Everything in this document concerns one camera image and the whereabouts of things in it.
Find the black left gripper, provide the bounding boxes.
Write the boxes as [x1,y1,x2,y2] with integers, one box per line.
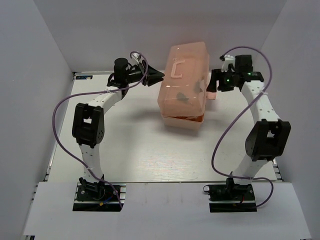
[125,59,165,87]

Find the stubby green screwdriver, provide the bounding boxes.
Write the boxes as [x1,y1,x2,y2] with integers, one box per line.
[193,78,205,94]

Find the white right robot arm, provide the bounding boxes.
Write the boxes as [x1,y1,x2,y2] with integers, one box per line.
[207,54,291,200]

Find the left blue table sticker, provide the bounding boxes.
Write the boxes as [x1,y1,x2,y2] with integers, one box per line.
[75,75,93,80]

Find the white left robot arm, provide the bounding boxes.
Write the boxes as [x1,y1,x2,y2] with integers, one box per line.
[72,52,165,200]

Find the green orange handled screwdriver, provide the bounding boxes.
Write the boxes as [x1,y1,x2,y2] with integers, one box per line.
[176,92,189,104]

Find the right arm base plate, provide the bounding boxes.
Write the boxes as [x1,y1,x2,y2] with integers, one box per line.
[203,178,257,213]

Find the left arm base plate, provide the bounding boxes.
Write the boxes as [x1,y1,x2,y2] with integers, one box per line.
[72,177,126,212]

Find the pink plastic toolbox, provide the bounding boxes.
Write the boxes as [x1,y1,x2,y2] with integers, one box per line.
[157,41,210,131]

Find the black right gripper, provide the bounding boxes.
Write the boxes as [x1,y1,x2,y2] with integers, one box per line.
[206,68,238,93]

